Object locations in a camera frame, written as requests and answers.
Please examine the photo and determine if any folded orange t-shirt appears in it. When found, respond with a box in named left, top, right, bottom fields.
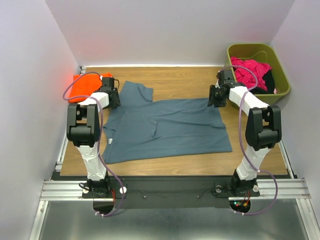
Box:
left=67, top=73, right=102, bottom=104

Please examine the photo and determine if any olive green plastic bin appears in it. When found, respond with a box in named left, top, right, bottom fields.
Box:
left=225, top=43, right=291, bottom=105

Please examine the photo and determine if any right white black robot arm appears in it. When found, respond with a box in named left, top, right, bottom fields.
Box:
left=207, top=68, right=282, bottom=196

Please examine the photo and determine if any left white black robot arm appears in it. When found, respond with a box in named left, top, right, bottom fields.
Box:
left=62, top=72, right=121, bottom=198

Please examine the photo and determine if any crumpled black t-shirt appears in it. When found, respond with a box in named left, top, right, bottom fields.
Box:
left=250, top=70, right=277, bottom=95

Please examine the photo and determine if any crumpled pink t-shirt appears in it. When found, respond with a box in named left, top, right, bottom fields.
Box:
left=230, top=56, right=272, bottom=90

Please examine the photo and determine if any blue-grey t-shirt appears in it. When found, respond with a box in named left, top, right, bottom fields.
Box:
left=102, top=81, right=232, bottom=164

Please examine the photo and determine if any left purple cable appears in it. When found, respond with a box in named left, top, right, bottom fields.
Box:
left=62, top=71, right=127, bottom=218

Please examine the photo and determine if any purple cable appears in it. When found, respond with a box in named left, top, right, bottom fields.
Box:
left=216, top=65, right=279, bottom=216
left=62, top=71, right=127, bottom=218

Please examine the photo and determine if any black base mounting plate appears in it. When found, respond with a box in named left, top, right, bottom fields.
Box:
left=82, top=174, right=261, bottom=210

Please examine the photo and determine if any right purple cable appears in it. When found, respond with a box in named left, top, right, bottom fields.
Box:
left=216, top=65, right=279, bottom=216

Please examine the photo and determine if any aluminium extrusion rail frame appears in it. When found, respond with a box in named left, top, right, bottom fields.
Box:
left=28, top=66, right=320, bottom=240

